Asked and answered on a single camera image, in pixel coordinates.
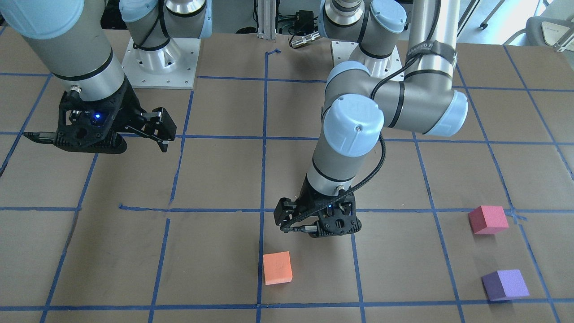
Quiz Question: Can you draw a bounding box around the office chair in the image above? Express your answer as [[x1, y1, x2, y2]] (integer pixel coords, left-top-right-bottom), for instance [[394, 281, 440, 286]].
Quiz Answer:
[[504, 14, 574, 52]]

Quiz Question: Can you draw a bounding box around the orange foam cube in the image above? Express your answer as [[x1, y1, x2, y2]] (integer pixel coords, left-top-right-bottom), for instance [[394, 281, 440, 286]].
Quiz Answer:
[[263, 251, 293, 285]]

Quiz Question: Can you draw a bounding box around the pink foam cube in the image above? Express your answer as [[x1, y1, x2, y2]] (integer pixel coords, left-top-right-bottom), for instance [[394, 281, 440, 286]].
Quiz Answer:
[[468, 205, 509, 235]]

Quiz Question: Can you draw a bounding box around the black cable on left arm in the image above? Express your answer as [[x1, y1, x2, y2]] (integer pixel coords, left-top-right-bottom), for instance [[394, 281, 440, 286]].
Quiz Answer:
[[287, 0, 449, 234]]

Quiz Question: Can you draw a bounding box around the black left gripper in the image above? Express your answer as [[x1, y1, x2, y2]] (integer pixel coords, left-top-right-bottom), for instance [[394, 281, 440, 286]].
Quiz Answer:
[[274, 176, 336, 233]]

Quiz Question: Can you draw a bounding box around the aluminium frame post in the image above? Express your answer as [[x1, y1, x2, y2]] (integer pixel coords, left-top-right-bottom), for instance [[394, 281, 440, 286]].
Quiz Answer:
[[256, 0, 278, 41]]

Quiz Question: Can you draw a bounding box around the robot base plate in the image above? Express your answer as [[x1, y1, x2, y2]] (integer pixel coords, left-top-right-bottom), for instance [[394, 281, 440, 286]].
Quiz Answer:
[[331, 41, 404, 95], [122, 38, 201, 90]]

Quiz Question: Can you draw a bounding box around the purple foam cube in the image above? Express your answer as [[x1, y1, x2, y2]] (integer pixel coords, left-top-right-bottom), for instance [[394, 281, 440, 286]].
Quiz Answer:
[[481, 269, 530, 301]]

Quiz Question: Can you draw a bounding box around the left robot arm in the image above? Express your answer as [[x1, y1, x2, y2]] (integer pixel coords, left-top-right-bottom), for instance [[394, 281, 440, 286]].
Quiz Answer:
[[274, 0, 468, 237]]

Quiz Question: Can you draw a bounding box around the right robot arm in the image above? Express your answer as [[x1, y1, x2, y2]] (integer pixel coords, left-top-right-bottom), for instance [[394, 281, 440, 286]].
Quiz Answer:
[[1, 0, 213, 154]]

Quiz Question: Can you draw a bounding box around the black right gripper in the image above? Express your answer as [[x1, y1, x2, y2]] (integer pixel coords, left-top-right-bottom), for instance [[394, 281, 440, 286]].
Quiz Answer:
[[101, 80, 177, 153]]

